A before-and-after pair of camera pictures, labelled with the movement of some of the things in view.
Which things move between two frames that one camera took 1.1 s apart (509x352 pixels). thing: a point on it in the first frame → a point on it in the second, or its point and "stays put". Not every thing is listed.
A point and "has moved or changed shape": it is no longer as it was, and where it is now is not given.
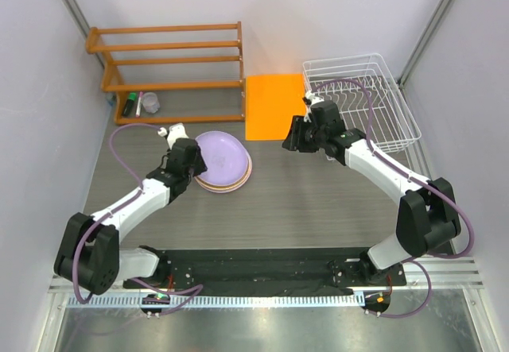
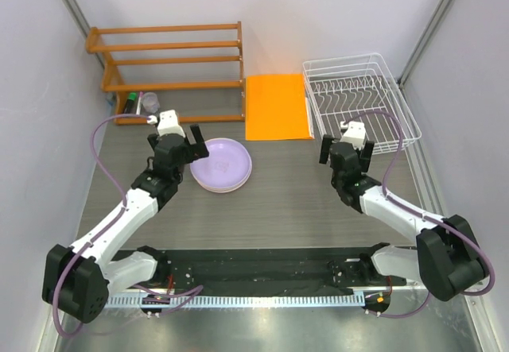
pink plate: (227, 189) stays put
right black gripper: (297, 126) → (364, 157)
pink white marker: (138, 105) stays put
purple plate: (226, 159) has moved or changed shape
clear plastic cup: (150, 102) stays put
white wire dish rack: (368, 100) stays put
